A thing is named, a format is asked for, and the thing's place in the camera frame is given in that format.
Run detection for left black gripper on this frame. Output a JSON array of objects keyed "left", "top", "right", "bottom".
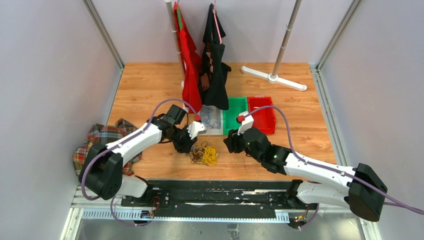
[{"left": 170, "top": 125, "right": 198, "bottom": 154}]

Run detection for brown cable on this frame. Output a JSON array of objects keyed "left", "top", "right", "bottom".
[{"left": 189, "top": 141, "right": 210, "bottom": 166}]

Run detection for yellow cable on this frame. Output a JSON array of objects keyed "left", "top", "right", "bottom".
[{"left": 201, "top": 146, "right": 219, "bottom": 167}]

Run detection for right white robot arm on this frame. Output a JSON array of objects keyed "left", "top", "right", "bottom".
[{"left": 223, "top": 127, "right": 388, "bottom": 222}]

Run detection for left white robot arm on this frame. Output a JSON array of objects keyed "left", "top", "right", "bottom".
[{"left": 78, "top": 104, "right": 207, "bottom": 207}]

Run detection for white plastic bin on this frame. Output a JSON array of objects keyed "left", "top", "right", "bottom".
[{"left": 199, "top": 105, "right": 224, "bottom": 135}]

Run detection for green plastic bin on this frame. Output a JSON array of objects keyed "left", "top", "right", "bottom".
[{"left": 222, "top": 97, "right": 248, "bottom": 135}]

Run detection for red plastic bin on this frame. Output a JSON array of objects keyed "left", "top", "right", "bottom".
[{"left": 247, "top": 96, "right": 276, "bottom": 135}]

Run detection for red hanging shirt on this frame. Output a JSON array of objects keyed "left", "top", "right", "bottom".
[{"left": 173, "top": 2, "right": 203, "bottom": 113}]

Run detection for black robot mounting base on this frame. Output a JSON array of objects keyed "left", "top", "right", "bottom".
[{"left": 118, "top": 179, "right": 317, "bottom": 220}]

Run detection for black hanging garment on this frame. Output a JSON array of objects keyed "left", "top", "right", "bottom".
[{"left": 198, "top": 3, "right": 232, "bottom": 111}]

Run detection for white rack base foot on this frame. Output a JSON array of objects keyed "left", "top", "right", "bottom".
[{"left": 240, "top": 66, "right": 308, "bottom": 92}]

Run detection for plaid flannel shirt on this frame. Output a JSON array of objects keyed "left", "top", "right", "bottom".
[{"left": 72, "top": 118, "right": 138, "bottom": 177}]

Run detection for right metal rack pole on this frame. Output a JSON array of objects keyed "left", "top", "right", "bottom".
[{"left": 270, "top": 0, "right": 302, "bottom": 79}]

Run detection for metal rack pole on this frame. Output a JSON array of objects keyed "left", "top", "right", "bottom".
[
  {"left": 164, "top": 0, "right": 185, "bottom": 80},
  {"left": 270, "top": 0, "right": 302, "bottom": 79}
]

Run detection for green clothes hanger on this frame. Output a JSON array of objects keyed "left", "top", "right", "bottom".
[{"left": 176, "top": 7, "right": 183, "bottom": 31}]

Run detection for pink clothes hanger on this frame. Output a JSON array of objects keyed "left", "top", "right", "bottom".
[{"left": 212, "top": 0, "right": 223, "bottom": 44}]

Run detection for left metal rack pole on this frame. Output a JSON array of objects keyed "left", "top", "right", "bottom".
[{"left": 164, "top": 0, "right": 185, "bottom": 80}]

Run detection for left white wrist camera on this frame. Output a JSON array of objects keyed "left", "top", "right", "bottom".
[{"left": 187, "top": 121, "right": 207, "bottom": 140}]

